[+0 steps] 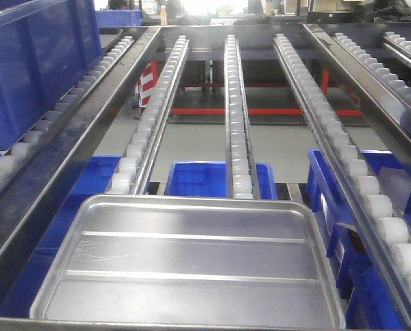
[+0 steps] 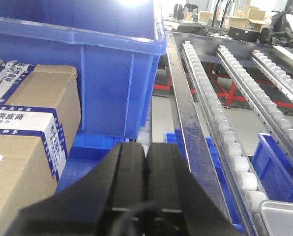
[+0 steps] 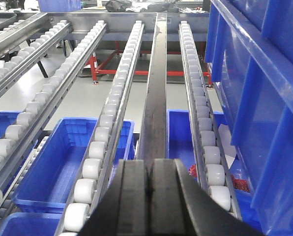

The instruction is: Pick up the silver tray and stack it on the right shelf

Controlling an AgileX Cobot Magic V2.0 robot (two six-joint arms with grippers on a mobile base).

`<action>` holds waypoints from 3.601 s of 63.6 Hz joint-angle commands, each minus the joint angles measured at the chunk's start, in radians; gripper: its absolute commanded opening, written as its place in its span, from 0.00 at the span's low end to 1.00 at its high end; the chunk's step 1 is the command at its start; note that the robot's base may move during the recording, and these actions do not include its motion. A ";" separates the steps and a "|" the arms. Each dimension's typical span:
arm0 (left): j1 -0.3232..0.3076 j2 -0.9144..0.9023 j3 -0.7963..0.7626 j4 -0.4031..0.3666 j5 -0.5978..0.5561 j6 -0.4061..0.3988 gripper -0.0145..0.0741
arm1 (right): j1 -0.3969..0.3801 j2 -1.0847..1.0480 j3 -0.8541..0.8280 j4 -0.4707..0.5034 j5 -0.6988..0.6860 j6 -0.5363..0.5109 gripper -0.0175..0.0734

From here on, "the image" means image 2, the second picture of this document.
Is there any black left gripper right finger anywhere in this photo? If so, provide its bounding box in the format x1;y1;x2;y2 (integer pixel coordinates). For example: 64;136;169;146
146;143;242;236

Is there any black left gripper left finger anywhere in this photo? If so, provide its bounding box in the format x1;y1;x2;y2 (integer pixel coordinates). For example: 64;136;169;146
5;143;145;236

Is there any silver ribbed metal tray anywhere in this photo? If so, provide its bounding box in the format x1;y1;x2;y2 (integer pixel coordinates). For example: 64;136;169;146
260;200;293;236

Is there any blue bin lower shelf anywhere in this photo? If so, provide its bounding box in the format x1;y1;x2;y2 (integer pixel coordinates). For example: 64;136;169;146
252;133;293;203

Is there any cardboard box with tape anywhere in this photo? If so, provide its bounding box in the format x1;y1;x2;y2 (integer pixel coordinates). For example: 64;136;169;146
0;105;67;236

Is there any rear cardboard box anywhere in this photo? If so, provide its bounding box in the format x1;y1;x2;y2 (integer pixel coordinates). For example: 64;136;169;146
7;65;81;150

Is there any large blue plastic crate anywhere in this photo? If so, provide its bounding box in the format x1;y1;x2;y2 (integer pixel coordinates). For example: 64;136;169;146
0;0;167;139

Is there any black case on table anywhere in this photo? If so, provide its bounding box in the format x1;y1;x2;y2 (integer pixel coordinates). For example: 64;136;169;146
228;27;260;42

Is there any open cardboard boxes background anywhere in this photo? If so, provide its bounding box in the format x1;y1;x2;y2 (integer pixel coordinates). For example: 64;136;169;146
225;5;269;31

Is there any white roller track rail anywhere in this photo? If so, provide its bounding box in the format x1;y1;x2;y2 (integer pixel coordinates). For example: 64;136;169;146
182;41;267;236

